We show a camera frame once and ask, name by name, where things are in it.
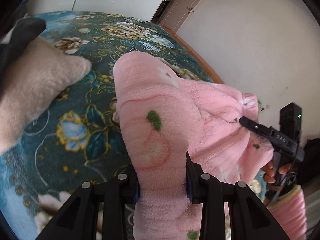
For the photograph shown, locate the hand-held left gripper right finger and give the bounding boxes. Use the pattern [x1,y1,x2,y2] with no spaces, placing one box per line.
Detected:
[185,152,283,240]

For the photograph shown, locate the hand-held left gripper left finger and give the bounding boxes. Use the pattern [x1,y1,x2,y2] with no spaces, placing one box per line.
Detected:
[37,165,140,240]

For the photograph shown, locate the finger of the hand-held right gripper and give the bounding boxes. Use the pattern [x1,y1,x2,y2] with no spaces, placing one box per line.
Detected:
[239,116,274,138]

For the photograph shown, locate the pink fleece garment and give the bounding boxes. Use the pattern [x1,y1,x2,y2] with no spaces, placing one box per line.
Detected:
[112,51,274,240]

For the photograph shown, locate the person's right forearm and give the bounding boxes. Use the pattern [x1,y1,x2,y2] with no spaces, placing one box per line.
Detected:
[269,184,308,240]

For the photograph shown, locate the person's right hand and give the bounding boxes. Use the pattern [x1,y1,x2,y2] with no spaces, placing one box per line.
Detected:
[264,161,292,184]

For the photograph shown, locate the beige fluffy garment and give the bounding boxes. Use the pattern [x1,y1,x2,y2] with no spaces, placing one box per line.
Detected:
[0,36,92,153]

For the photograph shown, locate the beige door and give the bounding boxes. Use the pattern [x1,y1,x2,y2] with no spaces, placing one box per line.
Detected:
[160,0,216,34]

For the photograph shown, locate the black garment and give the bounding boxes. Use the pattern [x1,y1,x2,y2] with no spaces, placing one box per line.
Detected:
[0,17,47,80]

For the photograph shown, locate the wooden bed frame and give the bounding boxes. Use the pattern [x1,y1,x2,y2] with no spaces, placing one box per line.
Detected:
[159,24,225,84]

